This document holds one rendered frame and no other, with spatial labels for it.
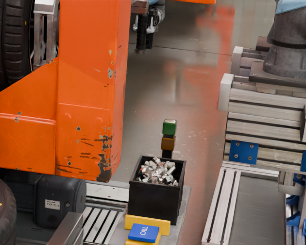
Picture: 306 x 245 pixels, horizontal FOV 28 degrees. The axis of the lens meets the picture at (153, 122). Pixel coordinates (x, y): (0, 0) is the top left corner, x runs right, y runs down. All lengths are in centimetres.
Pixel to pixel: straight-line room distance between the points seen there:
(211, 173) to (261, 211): 86
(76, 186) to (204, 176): 124
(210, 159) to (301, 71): 159
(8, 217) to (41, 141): 27
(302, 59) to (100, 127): 65
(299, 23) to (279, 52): 11
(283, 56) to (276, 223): 71
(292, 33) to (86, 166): 72
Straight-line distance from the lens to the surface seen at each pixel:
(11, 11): 193
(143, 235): 157
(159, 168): 172
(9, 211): 161
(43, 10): 194
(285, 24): 187
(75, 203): 203
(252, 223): 229
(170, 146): 186
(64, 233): 174
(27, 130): 174
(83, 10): 161
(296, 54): 188
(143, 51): 232
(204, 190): 301
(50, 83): 171
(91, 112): 166
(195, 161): 335
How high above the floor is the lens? 124
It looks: 19 degrees down
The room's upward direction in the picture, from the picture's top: 5 degrees clockwise
